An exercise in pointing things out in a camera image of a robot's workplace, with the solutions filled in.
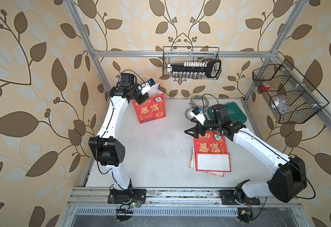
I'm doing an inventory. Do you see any red paper bag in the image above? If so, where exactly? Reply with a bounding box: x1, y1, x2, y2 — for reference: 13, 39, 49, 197
133, 83, 166, 124
193, 131, 232, 173

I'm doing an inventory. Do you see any red paper bag front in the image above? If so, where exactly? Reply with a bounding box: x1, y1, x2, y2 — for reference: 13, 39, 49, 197
193, 131, 232, 173

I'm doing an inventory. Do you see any floral painted paper bag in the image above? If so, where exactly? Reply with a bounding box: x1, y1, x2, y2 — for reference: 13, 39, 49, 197
188, 153, 225, 178

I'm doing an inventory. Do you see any white Happy Every Day bag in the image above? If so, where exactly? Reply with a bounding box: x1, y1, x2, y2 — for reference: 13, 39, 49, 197
189, 141, 196, 170

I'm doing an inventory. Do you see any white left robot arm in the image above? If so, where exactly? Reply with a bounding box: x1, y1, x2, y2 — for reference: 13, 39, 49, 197
88, 73, 155, 206

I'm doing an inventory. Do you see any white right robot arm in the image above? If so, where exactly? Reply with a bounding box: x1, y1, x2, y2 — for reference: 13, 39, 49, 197
185, 104, 308, 205

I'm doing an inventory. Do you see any clear plastic bag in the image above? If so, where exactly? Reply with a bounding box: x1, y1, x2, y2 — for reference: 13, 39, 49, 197
271, 94, 290, 114

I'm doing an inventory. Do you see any green plastic tool case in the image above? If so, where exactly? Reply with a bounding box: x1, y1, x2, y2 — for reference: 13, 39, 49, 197
207, 102, 247, 123

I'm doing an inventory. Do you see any black socket set holder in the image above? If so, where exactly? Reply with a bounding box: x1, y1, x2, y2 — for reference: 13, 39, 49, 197
165, 59, 222, 79

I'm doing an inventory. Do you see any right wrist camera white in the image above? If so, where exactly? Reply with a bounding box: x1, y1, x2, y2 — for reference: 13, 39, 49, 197
190, 107, 207, 125

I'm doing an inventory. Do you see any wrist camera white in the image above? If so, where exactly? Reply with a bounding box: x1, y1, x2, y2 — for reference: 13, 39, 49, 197
139, 79, 156, 95
190, 107, 207, 125

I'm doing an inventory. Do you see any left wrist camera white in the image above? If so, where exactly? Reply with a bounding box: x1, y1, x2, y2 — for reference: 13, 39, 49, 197
139, 79, 156, 95

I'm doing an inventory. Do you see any coiled metal hose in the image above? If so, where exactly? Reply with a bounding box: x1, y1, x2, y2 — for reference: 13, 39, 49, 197
184, 95, 211, 122

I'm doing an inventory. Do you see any black wire basket back wall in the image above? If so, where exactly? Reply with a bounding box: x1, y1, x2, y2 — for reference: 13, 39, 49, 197
162, 46, 222, 80

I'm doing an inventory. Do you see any black wire basket wall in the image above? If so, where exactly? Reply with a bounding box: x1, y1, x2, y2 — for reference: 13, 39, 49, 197
252, 59, 329, 124
162, 46, 222, 80

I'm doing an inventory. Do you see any black wire basket right wall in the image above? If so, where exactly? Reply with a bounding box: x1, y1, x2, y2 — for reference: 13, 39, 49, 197
252, 59, 329, 124

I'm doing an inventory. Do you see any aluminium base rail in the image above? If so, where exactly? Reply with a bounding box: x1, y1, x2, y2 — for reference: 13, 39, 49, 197
64, 187, 303, 219

